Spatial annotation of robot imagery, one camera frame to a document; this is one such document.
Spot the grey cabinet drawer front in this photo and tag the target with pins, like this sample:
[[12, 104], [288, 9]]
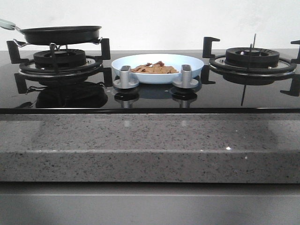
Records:
[[148, 204]]

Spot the black pan support under pan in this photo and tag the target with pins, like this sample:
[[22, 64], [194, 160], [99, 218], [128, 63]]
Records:
[[13, 49]]

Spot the silver stove knob near pan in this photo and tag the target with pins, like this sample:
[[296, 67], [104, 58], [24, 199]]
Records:
[[126, 79]]

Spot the black empty pan support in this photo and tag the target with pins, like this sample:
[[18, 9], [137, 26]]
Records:
[[208, 47]]

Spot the light blue plate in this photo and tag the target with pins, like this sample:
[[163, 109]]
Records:
[[174, 60]]

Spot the black empty burner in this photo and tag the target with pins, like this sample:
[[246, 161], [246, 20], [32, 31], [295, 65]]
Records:
[[248, 62]]

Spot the silver stove knob far side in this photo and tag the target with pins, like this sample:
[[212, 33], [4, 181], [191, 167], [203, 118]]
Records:
[[185, 81]]

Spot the black burner under pan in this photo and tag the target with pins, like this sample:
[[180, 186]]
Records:
[[62, 64]]

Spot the black glass gas stove top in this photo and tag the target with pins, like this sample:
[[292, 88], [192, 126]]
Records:
[[97, 95]]

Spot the brown meat strips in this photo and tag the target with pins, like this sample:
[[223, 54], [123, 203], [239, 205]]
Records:
[[156, 68]]

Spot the black frying pan green handle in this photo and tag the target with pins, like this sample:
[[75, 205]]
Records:
[[59, 35]]

